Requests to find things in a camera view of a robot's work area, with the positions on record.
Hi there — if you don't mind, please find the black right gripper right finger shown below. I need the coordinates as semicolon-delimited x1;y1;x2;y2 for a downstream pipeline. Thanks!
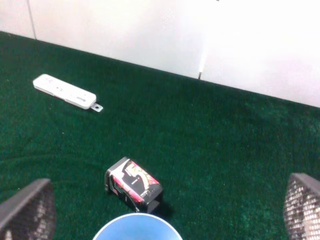
283;173;320;240

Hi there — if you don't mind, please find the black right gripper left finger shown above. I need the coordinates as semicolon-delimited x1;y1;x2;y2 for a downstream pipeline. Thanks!
0;178;57;240

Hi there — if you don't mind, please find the black red patterned small box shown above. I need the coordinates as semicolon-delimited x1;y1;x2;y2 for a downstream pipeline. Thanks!
104;156;163;214

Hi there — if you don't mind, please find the light blue round bowl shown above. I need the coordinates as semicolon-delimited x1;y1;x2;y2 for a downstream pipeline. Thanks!
93;213;183;240

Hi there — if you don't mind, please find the white rectangular plastic device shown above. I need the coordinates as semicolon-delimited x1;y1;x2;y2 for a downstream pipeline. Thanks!
32;73;104;112

